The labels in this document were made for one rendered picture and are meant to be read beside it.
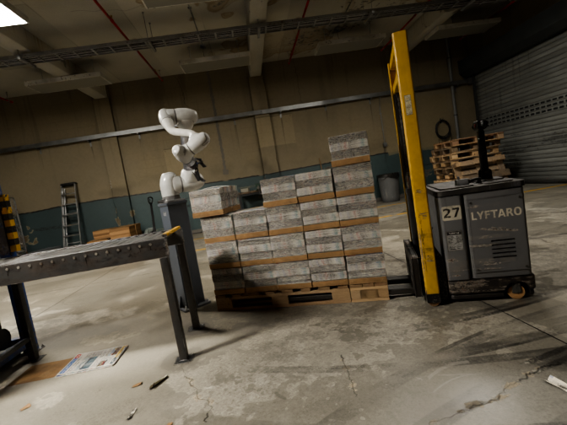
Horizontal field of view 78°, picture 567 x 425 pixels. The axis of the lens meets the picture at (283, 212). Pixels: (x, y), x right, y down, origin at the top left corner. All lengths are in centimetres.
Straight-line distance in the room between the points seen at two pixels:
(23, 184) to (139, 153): 302
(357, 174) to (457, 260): 91
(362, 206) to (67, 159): 895
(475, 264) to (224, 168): 776
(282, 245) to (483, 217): 144
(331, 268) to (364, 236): 37
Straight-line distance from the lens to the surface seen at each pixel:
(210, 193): 293
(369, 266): 278
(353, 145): 269
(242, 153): 958
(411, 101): 252
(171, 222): 328
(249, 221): 288
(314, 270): 282
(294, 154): 965
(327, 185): 269
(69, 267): 250
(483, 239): 266
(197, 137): 270
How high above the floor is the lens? 103
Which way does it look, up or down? 5 degrees down
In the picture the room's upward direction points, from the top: 9 degrees counter-clockwise
